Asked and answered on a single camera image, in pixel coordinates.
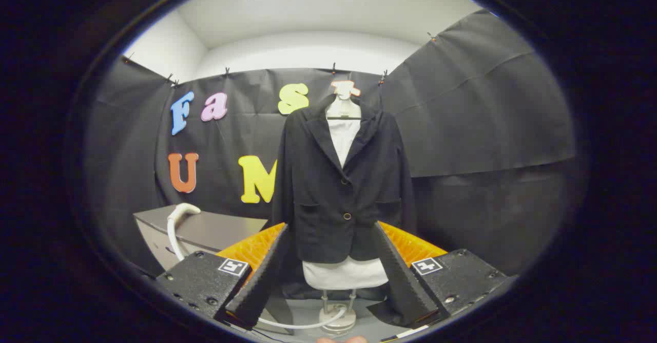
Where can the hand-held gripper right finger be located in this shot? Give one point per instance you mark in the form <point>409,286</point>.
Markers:
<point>400,276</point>

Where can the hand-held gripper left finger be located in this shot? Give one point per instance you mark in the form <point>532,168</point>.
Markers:
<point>262,281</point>

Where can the white shirt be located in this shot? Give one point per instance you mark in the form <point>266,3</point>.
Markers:
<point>343,273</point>

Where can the black blazer jacket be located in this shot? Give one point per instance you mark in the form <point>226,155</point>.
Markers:
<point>328,199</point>

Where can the white hanger stand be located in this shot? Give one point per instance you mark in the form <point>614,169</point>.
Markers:
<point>337,322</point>

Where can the black backdrop cloth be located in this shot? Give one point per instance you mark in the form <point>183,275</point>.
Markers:
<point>462,101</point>

